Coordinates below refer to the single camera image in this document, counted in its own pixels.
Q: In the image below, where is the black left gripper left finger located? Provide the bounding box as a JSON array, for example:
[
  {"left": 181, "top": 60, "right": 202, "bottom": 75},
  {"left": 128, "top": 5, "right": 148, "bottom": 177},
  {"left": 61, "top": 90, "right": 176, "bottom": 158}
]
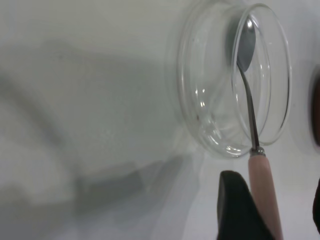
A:
[{"left": 216, "top": 170, "right": 276, "bottom": 240}]

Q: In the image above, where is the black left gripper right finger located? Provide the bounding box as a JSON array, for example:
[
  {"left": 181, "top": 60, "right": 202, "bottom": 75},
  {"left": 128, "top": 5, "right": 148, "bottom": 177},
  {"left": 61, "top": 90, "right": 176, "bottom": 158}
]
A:
[{"left": 312, "top": 176, "right": 320, "bottom": 240}]

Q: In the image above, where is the pink handled metal spoon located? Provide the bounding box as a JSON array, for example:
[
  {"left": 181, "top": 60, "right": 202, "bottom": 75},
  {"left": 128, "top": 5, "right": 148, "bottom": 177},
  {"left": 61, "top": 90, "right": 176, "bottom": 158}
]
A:
[{"left": 236, "top": 18, "right": 285, "bottom": 240}]

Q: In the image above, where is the red ceramic mug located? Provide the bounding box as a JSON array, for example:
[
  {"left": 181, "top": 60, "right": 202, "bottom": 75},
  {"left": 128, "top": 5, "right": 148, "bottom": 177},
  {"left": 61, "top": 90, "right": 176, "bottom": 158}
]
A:
[{"left": 309, "top": 65, "right": 320, "bottom": 146}]

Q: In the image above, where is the clear glass saucer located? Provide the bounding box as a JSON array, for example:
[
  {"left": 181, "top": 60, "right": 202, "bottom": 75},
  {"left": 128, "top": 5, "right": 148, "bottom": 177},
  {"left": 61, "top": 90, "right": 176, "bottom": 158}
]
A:
[{"left": 176, "top": 2, "right": 293, "bottom": 160}]

